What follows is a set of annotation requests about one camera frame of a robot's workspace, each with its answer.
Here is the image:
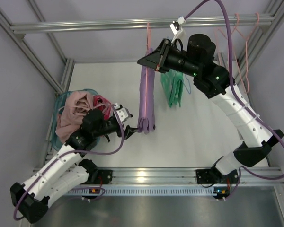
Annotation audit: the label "blue wire hanger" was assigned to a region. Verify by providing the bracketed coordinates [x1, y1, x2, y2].
[178, 15, 192, 94]

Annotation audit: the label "aluminium frame post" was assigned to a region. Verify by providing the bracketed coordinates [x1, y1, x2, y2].
[213, 0, 284, 140]
[0, 7, 75, 94]

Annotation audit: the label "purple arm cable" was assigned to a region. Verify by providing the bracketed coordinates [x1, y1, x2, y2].
[183, 0, 284, 182]
[12, 104, 126, 221]

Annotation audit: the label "green tie-dye trousers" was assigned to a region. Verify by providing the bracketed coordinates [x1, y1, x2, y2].
[160, 70, 184, 108]

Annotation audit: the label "pink camouflage trousers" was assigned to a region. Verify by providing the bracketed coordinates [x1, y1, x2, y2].
[93, 95, 112, 120]

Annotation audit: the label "teal plastic laundry basket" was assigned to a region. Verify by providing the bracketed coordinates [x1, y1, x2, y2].
[51, 89, 98, 151]

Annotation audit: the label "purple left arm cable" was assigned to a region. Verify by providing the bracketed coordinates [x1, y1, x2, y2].
[12, 104, 126, 221]

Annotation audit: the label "pink wire hanger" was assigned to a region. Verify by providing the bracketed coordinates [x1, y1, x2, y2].
[144, 22, 151, 118]

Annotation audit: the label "pale pink garment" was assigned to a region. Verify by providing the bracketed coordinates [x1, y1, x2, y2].
[55, 91, 94, 143]

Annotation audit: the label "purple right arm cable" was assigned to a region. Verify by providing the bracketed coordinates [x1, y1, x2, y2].
[183, 0, 284, 182]

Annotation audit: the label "purple trousers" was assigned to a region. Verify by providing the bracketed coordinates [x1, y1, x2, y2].
[137, 47, 156, 135]

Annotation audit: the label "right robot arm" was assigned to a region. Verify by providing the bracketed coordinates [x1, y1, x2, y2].
[137, 34, 283, 183]

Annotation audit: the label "aluminium hanging rail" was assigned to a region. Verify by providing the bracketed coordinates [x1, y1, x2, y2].
[10, 13, 275, 34]

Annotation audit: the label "aluminium front rail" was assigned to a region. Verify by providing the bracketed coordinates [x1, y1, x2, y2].
[98, 167, 284, 187]

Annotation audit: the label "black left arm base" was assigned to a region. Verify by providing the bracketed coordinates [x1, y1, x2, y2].
[79, 159, 113, 185]

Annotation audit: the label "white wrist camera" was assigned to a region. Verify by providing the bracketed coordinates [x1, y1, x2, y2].
[112, 103, 132, 123]
[169, 17, 186, 44]

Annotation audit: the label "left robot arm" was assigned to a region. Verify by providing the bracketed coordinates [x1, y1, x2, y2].
[10, 105, 138, 224]

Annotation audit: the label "right aluminium frame post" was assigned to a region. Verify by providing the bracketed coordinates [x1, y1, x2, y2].
[213, 0, 284, 140]

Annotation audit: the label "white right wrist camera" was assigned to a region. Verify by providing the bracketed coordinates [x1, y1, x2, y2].
[169, 17, 186, 44]

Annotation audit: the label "perforated grey cable tray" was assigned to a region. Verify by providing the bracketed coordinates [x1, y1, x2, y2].
[66, 185, 230, 196]

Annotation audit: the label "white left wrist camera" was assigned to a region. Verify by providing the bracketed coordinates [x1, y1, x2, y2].
[112, 103, 132, 123]

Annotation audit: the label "left aluminium frame post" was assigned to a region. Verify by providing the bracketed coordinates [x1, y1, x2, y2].
[0, 7, 75, 94]

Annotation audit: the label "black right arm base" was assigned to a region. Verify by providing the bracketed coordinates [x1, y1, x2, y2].
[195, 164, 227, 184]

